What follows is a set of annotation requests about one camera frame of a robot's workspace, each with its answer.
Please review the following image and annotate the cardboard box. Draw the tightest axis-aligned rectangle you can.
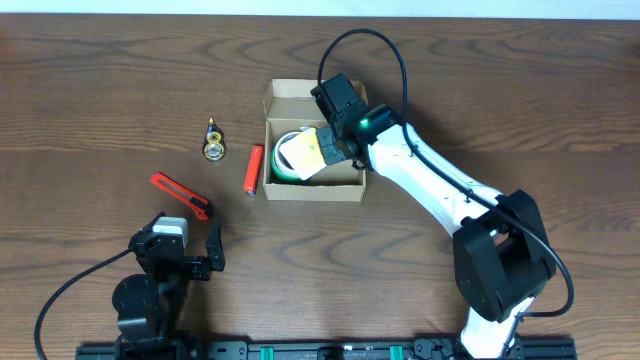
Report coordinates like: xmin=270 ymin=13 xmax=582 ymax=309
xmin=262 ymin=79 xmax=366 ymax=202

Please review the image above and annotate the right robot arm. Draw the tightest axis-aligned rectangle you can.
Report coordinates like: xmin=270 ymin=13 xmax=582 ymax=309
xmin=311 ymin=74 xmax=556 ymax=359

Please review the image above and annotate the red lighter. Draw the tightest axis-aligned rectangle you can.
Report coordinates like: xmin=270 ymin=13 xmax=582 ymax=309
xmin=243 ymin=145 xmax=264 ymax=195

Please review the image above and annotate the yellow sticky note pad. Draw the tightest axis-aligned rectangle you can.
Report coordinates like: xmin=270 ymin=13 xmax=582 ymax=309
xmin=281 ymin=127 xmax=326 ymax=180

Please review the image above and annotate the white tape roll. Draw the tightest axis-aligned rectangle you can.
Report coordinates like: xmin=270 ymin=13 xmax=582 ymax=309
xmin=272 ymin=131 xmax=300 ymax=177

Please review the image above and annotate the red utility knife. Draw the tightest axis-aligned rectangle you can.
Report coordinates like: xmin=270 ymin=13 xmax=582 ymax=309
xmin=150 ymin=172 xmax=213 ymax=221

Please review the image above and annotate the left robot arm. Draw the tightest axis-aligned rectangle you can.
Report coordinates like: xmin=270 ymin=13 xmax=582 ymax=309
xmin=112 ymin=212 xmax=226 ymax=342

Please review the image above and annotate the green tape roll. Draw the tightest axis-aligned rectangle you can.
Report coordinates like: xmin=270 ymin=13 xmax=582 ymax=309
xmin=271 ymin=149 xmax=304 ymax=184

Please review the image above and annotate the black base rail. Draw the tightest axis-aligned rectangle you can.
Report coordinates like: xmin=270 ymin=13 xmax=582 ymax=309
xmin=74 ymin=338 xmax=579 ymax=360

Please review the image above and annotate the right black cable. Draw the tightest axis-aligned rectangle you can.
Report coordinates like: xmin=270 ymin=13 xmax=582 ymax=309
xmin=317 ymin=28 xmax=575 ymax=319

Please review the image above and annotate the black yellow correction tape dispenser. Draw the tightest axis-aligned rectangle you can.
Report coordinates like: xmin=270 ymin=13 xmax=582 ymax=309
xmin=202 ymin=118 xmax=226 ymax=162

